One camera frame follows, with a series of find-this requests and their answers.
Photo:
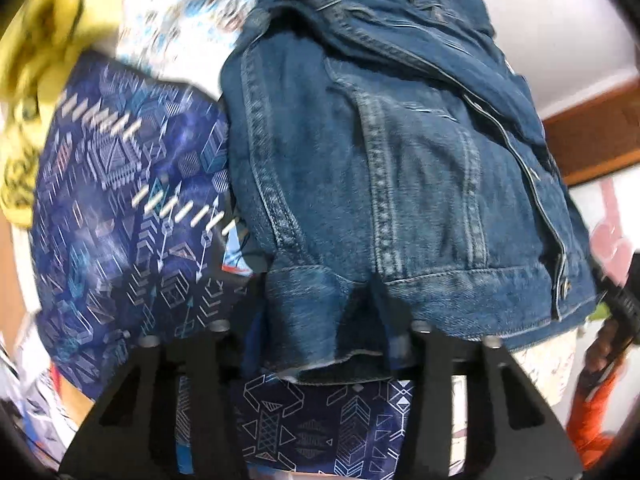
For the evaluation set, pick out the yellow plush blanket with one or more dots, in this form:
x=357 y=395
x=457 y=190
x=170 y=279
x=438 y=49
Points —
x=39 y=49

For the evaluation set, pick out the blue denim jacket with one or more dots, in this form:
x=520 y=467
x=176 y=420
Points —
x=393 y=169

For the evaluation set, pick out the orange clothing of person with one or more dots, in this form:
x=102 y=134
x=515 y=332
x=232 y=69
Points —
x=584 y=427

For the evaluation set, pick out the patchwork patterned bedspread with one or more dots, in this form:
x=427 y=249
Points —
x=137 y=232

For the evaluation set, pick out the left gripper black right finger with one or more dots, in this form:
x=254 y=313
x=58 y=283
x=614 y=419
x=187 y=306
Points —
x=511 y=431

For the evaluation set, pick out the person's left hand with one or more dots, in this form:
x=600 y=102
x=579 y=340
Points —
x=596 y=356

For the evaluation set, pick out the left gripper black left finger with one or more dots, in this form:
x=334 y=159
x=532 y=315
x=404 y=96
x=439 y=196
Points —
x=130 y=433

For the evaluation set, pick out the brown wooden door frame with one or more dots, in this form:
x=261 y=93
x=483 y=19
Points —
x=598 y=137

